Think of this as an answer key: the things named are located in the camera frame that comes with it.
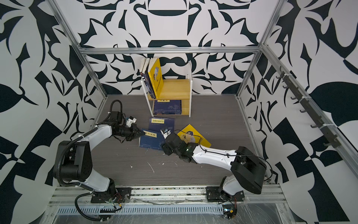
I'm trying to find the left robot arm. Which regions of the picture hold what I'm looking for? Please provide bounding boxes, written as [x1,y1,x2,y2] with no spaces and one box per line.
[53,112,145,201]

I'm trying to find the yellow book with figure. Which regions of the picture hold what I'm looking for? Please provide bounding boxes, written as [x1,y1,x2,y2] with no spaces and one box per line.
[148,57,164,99]

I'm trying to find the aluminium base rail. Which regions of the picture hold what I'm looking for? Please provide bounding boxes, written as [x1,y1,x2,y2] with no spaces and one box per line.
[47,183,289,208]

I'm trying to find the wall hook rail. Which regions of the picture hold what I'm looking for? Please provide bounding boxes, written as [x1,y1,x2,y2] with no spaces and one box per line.
[277,67,342,148]

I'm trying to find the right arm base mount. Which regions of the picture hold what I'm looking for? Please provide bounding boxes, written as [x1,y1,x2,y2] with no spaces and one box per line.
[206,186,245,203]

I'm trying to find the wooden white bookshelf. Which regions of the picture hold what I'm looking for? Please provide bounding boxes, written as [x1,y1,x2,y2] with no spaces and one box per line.
[141,61,193,118]

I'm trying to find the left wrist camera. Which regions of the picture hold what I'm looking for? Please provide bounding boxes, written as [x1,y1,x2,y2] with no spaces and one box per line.
[125,116,137,127]

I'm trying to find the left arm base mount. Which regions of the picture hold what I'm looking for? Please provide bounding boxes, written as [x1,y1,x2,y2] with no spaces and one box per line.
[90,187,132,203]

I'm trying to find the black book leaning upright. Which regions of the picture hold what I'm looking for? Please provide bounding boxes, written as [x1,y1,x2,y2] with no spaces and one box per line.
[139,58,148,75]

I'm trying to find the purple book with old man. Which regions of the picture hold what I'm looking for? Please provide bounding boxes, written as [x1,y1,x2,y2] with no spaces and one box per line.
[142,58,156,99]

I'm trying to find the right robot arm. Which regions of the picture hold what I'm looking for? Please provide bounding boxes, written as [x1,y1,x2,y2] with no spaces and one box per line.
[161,131,267,196]

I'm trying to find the black corrugated cable hose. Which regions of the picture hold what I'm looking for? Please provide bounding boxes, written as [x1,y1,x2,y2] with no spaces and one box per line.
[54,100,124,222]

